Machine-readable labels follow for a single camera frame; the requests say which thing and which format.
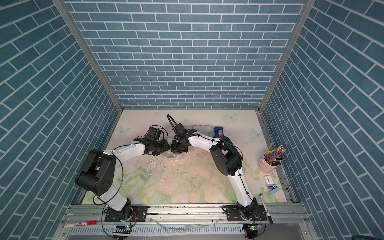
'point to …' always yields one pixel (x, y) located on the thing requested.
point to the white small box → (268, 179)
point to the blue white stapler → (274, 188)
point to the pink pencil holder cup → (264, 167)
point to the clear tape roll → (220, 133)
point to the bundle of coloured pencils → (273, 154)
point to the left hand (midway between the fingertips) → (172, 148)
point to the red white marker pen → (80, 224)
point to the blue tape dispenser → (216, 130)
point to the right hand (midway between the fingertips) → (172, 152)
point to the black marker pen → (266, 209)
